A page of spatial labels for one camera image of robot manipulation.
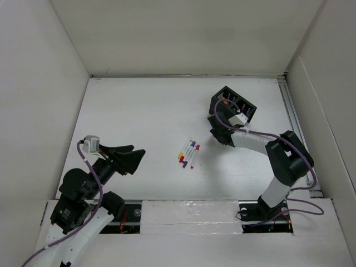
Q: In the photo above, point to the purple cap marker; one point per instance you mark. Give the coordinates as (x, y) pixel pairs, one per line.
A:
(190, 153)

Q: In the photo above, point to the yellow cap marker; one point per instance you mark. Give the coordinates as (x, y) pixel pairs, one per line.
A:
(186, 145)

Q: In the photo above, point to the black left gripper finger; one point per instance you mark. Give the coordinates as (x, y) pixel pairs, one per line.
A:
(116, 150)
(131, 160)

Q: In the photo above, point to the aluminium rail right side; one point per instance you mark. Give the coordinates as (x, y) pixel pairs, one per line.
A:
(311, 177)

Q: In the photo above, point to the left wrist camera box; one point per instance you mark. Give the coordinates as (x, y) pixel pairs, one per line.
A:
(92, 143)

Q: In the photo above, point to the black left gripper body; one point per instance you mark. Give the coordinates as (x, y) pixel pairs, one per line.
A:
(105, 168)

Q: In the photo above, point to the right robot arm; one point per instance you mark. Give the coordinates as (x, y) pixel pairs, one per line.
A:
(289, 161)

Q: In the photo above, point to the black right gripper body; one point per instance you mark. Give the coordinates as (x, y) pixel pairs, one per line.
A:
(216, 134)

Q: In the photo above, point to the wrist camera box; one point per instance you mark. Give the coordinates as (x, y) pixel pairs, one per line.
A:
(92, 143)
(239, 119)

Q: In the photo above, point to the black two-compartment pen holder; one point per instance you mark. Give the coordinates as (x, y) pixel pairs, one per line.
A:
(237, 104)

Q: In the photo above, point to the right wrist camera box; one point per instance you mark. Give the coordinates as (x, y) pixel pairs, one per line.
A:
(239, 119)

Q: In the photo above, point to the red cap marker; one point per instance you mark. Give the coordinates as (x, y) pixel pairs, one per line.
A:
(194, 157)
(185, 153)

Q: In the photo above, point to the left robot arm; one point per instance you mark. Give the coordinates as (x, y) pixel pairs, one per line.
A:
(84, 209)

